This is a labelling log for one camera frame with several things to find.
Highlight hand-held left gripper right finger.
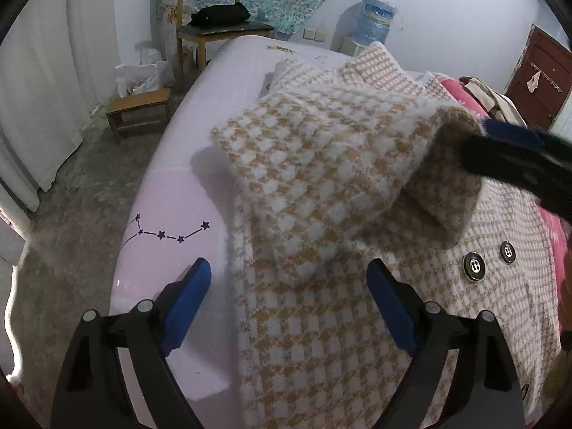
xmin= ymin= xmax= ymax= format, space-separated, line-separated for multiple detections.
xmin=366 ymin=258 xmax=526 ymax=429

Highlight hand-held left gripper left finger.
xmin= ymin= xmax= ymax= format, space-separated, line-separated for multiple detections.
xmin=50 ymin=257 xmax=212 ymax=429

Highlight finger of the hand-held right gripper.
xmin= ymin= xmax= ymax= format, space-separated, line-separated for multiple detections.
xmin=459 ymin=135 xmax=572 ymax=221
xmin=484 ymin=118 xmax=572 ymax=156

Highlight beige houndstooth coat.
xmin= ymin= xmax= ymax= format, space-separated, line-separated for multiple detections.
xmin=192 ymin=42 xmax=564 ymax=429

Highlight beige clothes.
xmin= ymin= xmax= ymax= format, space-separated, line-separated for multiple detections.
xmin=460 ymin=77 xmax=528 ymax=126

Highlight brown door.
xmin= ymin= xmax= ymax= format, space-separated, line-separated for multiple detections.
xmin=505 ymin=24 xmax=572 ymax=132

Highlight door hook rack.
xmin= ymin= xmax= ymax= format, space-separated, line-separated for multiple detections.
xmin=528 ymin=63 xmax=563 ymax=94

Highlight pink printed blanket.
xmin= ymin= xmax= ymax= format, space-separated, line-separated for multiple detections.
xmin=438 ymin=76 xmax=572 ymax=412

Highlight white water dispenser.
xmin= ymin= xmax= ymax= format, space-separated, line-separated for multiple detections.
xmin=342 ymin=38 xmax=371 ymax=58

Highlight small wooden stool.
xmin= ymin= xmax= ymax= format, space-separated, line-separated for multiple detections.
xmin=106 ymin=88 xmax=173 ymax=144

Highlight white plastic bag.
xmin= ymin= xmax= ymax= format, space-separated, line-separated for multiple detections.
xmin=115 ymin=42 xmax=175 ymax=97

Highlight white curtain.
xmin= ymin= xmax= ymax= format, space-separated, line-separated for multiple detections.
xmin=0 ymin=0 xmax=117 ymax=278

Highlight wooden chair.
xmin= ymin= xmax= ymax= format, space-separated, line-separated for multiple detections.
xmin=173 ymin=0 xmax=274 ymax=82

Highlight black bag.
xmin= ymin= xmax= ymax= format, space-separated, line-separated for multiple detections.
xmin=190 ymin=2 xmax=252 ymax=28

